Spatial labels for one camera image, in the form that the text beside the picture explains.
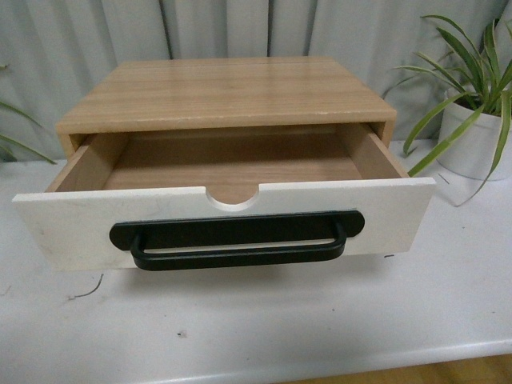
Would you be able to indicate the black metal drawer handle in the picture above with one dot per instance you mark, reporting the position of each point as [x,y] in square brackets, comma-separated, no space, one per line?
[200,243]

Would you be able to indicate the light wooden drawer cabinet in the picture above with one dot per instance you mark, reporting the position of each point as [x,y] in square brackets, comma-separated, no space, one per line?
[224,92]

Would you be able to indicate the grey pleated curtain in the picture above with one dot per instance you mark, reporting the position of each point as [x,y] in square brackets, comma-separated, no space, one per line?
[73,45]

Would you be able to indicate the green plant leaves left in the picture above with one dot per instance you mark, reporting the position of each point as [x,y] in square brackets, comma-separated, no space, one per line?
[26,130]

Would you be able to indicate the green spider plant right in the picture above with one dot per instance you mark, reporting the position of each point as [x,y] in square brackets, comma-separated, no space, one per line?
[474,78]

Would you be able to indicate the white top drawer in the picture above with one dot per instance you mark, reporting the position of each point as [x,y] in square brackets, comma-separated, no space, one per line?
[166,175]

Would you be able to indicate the white plant pot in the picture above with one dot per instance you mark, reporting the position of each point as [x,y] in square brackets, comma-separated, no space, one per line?
[472,154]

